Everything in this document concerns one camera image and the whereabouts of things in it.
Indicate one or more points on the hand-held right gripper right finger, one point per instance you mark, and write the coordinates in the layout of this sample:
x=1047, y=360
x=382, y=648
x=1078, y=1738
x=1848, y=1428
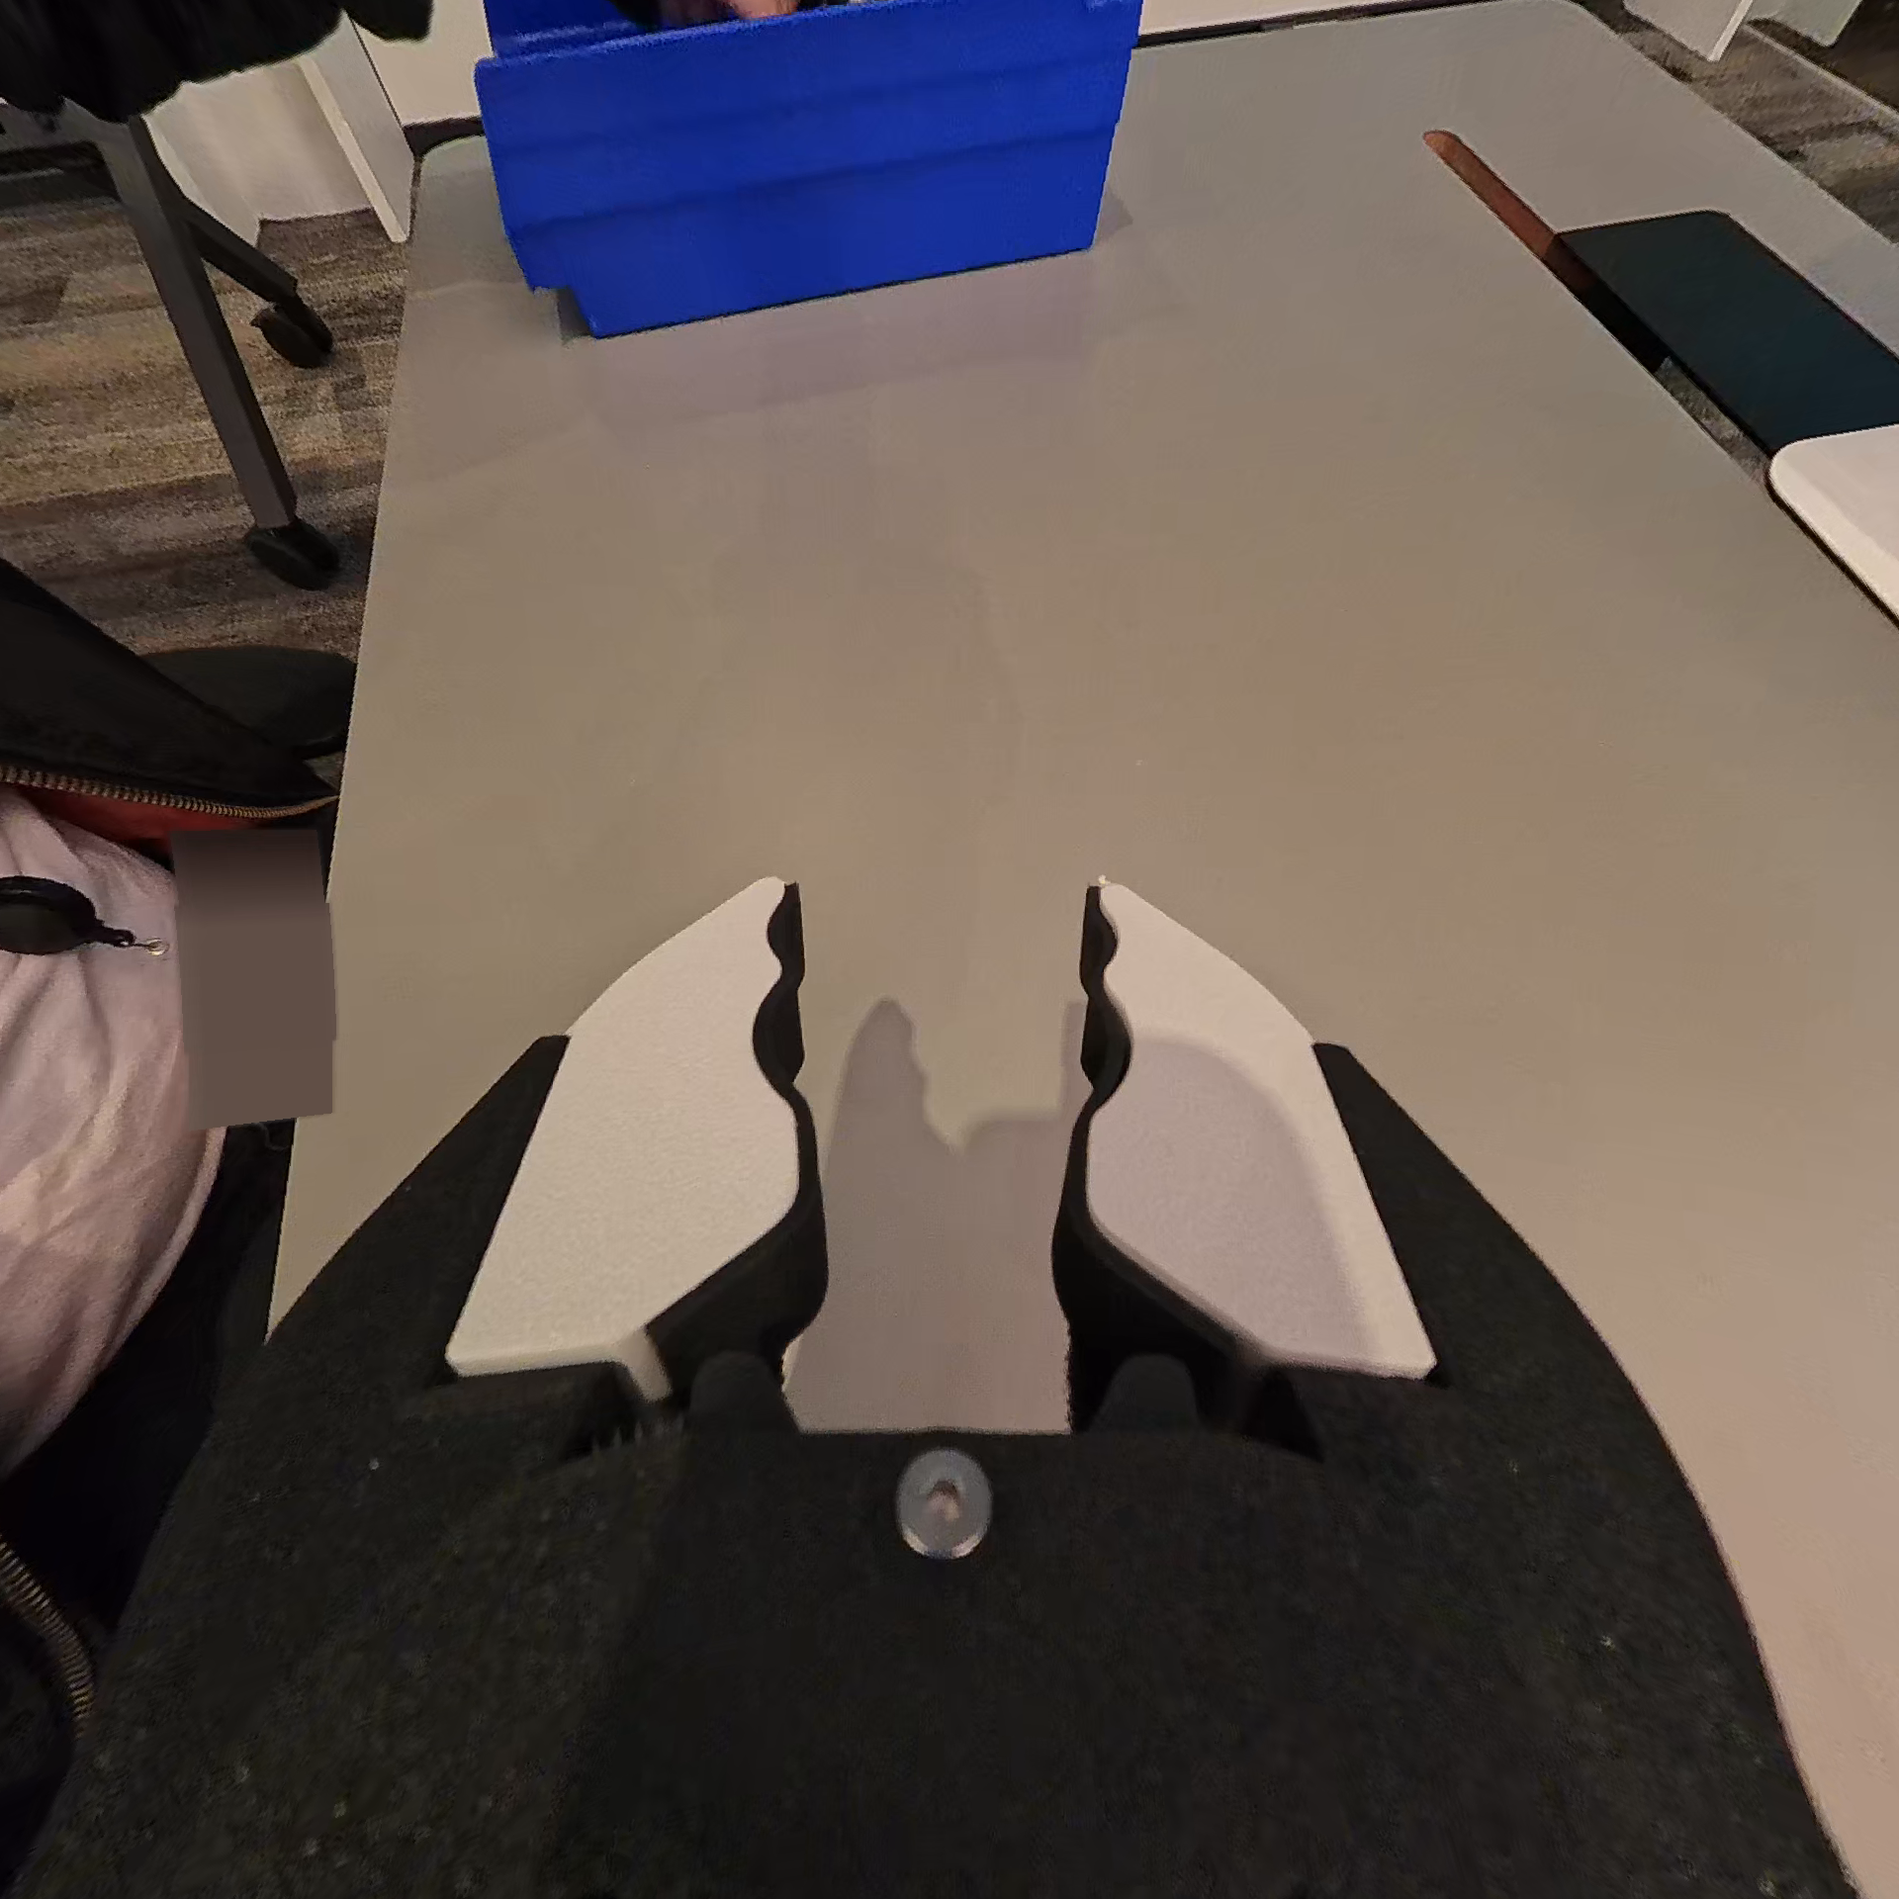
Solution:
x=1247, y=1188

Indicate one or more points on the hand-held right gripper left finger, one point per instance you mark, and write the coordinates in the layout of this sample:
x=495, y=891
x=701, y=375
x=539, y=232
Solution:
x=638, y=1171

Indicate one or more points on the blue plastic bin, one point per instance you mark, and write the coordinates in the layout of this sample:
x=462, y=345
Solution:
x=816, y=164

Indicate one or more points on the person's white garment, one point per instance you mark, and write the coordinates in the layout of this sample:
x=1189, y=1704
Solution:
x=89, y=1158

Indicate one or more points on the black chair armrest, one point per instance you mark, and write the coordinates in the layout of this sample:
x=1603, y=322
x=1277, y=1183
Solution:
x=260, y=696

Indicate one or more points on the person's black jacket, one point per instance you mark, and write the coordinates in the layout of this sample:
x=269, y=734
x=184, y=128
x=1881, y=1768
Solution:
x=89, y=712

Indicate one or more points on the black monitor stand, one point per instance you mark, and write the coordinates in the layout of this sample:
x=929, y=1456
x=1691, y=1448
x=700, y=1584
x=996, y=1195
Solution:
x=193, y=326

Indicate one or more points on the black flat pad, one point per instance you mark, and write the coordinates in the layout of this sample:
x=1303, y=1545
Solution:
x=1737, y=326

